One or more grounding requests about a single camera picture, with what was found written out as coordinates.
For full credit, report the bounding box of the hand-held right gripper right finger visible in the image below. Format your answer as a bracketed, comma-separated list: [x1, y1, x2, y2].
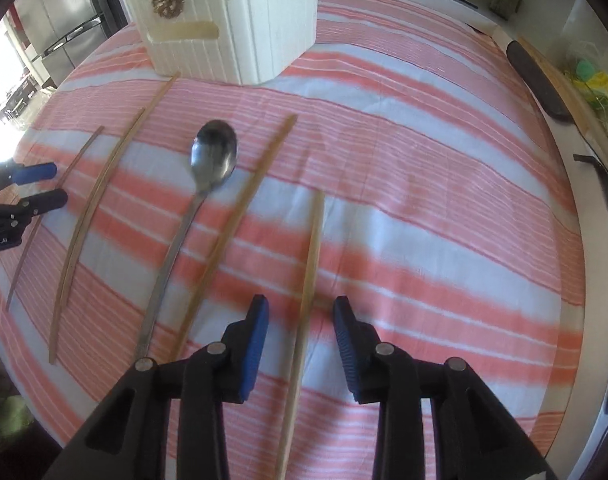
[333, 296, 560, 480]

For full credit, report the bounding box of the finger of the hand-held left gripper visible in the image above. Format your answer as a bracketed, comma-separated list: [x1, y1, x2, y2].
[0, 161, 59, 196]
[12, 188, 69, 219]

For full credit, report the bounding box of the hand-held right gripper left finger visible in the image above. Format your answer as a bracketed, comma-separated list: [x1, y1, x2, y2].
[44, 294, 270, 480]

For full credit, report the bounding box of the steel spoon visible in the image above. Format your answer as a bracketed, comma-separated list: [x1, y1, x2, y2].
[134, 119, 239, 362]

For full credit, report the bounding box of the cream ribbed utensil holder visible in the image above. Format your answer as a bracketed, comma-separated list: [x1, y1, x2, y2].
[122, 0, 319, 86]

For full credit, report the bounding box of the dark wooden furniture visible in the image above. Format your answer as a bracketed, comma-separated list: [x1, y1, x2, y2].
[0, 74, 37, 122]

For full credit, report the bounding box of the grey refrigerator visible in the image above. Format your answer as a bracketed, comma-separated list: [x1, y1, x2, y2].
[12, 0, 126, 87]

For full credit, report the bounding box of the pink striped tablecloth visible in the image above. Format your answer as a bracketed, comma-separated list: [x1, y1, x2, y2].
[0, 0, 586, 480]

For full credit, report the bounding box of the green black-rimmed cutting board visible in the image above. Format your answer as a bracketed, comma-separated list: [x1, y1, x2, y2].
[572, 153, 608, 241]

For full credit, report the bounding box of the wooden cutting board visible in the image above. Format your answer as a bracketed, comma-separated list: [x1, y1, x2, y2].
[515, 35, 608, 173]

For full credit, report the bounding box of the yellow green plastic bag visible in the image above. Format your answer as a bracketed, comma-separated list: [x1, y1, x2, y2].
[563, 44, 608, 127]

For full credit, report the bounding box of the dark glass kettle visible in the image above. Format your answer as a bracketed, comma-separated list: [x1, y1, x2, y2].
[487, 0, 523, 21]

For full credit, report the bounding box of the black oblong handle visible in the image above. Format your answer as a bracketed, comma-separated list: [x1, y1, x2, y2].
[506, 39, 575, 122]

